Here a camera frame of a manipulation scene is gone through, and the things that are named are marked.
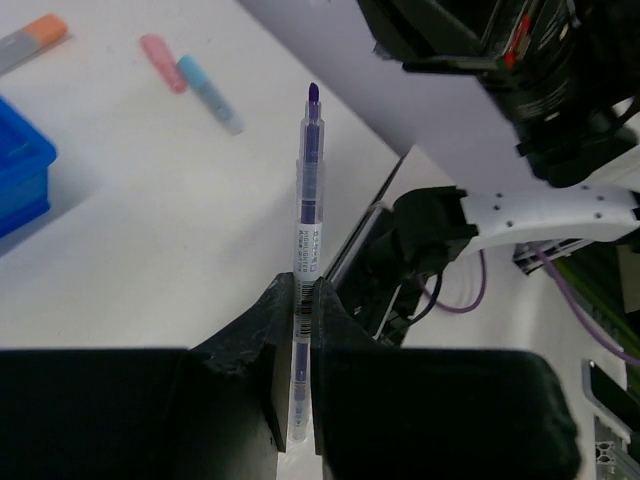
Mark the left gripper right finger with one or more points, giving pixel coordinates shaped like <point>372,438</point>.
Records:
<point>415,413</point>

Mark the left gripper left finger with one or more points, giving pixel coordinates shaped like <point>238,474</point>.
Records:
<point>215,411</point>

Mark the blue compartment tray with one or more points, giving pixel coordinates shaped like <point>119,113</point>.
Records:
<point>26,156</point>

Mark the blue cap clear highlighter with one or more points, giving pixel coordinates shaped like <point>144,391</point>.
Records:
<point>209,95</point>

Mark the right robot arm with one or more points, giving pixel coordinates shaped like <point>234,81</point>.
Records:
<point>553,69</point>

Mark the pink highlighter right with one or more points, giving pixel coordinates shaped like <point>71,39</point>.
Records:
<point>162,59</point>

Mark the orange cap grey highlighter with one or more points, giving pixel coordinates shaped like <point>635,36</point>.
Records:
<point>30,40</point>

